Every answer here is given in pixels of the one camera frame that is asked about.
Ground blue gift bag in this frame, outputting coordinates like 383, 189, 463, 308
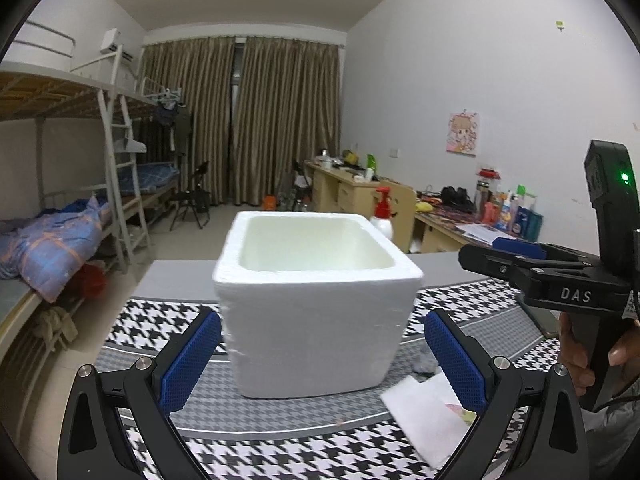
513, 207, 544, 242

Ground wooden smiley chair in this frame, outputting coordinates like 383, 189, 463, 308
378, 179, 416, 252

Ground white pump lotion bottle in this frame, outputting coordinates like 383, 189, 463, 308
370, 186, 394, 240

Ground houndstooth table cloth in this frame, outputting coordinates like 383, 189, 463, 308
94, 276, 576, 480

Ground white air conditioner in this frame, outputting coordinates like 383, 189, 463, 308
100, 28, 134, 62

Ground wooden desk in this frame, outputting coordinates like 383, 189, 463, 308
306, 162, 507, 254

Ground white metal bunk bed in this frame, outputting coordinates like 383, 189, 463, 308
0, 19, 196, 361

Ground grey sock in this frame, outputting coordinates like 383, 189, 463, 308
411, 344, 439, 376

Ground brown curtains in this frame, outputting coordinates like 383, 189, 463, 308
141, 37, 341, 206

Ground white paper tissue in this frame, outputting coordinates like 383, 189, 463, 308
381, 373, 476, 468

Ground person's right hand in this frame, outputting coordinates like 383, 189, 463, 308
558, 312, 639, 398

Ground black headphones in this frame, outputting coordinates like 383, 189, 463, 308
439, 186, 474, 212

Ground cartoon girl wall poster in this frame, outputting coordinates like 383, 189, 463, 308
446, 110, 480, 157

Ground black folding chair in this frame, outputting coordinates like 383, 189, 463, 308
169, 160, 210, 231

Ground orange box on floor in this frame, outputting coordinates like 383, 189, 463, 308
262, 195, 278, 211

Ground blue plaid quilt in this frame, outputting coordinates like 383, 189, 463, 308
1, 197, 111, 304

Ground printed paper sheet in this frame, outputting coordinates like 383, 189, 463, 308
454, 223, 514, 245

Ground white styrofoam box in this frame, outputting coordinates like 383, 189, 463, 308
213, 211, 423, 399

